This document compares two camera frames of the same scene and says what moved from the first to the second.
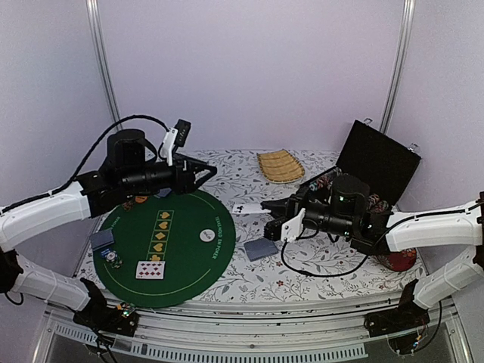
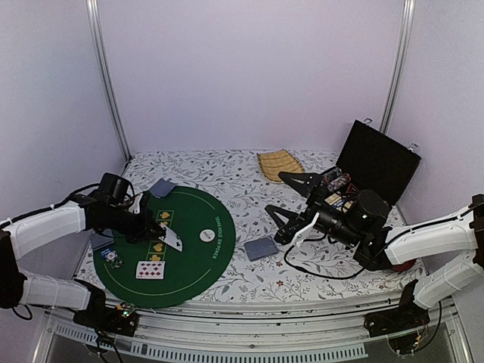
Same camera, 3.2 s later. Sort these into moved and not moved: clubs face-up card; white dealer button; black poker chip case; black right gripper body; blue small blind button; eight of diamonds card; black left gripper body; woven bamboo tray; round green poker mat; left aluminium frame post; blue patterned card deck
Moved: black left gripper body; black right gripper body; clubs face-up card
Not moved: blue small blind button; blue patterned card deck; eight of diamonds card; round green poker mat; white dealer button; woven bamboo tray; black poker chip case; left aluminium frame post
